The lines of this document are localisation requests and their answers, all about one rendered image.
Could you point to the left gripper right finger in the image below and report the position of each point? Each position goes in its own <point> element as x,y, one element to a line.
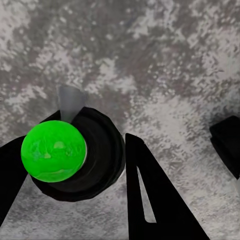
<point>174,220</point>

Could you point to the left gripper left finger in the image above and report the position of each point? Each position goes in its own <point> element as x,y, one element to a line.
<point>12,174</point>

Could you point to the insectifuge atomizer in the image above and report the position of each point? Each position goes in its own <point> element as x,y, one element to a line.
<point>77,152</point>

